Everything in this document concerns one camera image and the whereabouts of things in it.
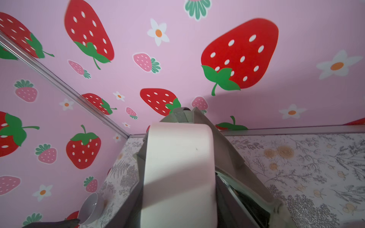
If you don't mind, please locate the white digital clock green screen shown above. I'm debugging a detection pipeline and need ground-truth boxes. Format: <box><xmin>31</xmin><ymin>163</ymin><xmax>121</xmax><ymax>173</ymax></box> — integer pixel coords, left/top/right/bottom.
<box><xmin>140</xmin><ymin>123</ymin><xmax>218</xmax><ymax>228</ymax></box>

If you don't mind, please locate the left corner aluminium post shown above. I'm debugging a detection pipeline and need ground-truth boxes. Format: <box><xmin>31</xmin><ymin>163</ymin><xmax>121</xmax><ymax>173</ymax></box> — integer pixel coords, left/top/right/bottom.
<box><xmin>1</xmin><ymin>33</ymin><xmax>131</xmax><ymax>139</ymax></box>

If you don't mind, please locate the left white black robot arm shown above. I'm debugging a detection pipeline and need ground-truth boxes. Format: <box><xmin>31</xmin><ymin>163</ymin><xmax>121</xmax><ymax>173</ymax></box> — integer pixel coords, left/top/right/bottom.
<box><xmin>23</xmin><ymin>218</ymin><xmax>80</xmax><ymax>228</ymax></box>

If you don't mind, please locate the lilac round dish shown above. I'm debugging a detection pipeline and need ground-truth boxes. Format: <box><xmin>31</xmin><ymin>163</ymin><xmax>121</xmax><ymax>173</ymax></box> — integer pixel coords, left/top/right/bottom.
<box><xmin>78</xmin><ymin>192</ymin><xmax>105</xmax><ymax>225</ymax></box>

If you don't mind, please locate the grey-green canvas tote bag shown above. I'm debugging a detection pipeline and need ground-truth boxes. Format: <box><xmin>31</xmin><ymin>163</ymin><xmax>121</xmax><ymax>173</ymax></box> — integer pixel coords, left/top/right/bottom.
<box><xmin>108</xmin><ymin>108</ymin><xmax>295</xmax><ymax>228</ymax></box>

